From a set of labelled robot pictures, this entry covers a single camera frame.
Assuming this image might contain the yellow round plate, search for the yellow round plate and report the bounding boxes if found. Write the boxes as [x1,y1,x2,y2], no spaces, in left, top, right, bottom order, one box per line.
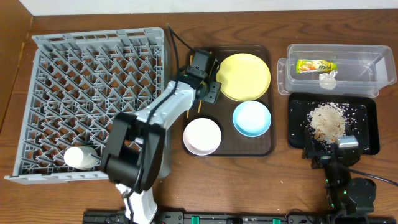
[216,53,271,101]

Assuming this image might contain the rice food scraps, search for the rice food scraps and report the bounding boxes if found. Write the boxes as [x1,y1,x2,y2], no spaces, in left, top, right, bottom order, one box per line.
[307,103,354,148]

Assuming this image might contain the light blue bowl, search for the light blue bowl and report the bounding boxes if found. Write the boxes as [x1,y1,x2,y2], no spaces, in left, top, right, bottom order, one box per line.
[232,101,272,138]

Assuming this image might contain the pink white bowl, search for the pink white bowl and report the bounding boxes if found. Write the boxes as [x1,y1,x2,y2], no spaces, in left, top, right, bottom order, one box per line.
[183,118,222,156]

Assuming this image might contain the white tissue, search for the white tissue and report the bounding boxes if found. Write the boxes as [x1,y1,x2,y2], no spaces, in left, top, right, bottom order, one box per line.
[319,70,338,90]

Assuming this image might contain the green orange snack wrapper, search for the green orange snack wrapper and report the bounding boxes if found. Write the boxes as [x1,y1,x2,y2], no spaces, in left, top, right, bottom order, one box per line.
[295,59,338,73]

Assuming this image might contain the white cup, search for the white cup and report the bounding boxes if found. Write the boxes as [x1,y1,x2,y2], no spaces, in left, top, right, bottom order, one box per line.
[63,146,97,170]

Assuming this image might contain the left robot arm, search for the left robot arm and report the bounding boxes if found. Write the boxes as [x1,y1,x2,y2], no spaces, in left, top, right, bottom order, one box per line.
[100,50,221,223]

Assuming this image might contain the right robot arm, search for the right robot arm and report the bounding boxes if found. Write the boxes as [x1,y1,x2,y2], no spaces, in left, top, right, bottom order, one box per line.
[302,128,376,223]

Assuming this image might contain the black waste tray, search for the black waste tray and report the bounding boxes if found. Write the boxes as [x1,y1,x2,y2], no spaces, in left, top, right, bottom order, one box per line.
[288,93,380,155]

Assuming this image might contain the dark brown serving tray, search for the dark brown serving tray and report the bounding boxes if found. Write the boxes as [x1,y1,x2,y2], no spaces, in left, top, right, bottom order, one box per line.
[183,45,276,157]

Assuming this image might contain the clear plastic bin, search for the clear plastic bin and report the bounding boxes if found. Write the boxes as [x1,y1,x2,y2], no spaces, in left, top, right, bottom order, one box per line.
[277,44,397,98]

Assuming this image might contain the grey plastic dish rack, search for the grey plastic dish rack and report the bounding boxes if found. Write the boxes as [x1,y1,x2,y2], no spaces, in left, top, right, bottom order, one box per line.
[7,27,171,185]

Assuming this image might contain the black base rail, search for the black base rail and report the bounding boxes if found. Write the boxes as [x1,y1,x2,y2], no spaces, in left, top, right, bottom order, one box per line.
[82,210,398,224]

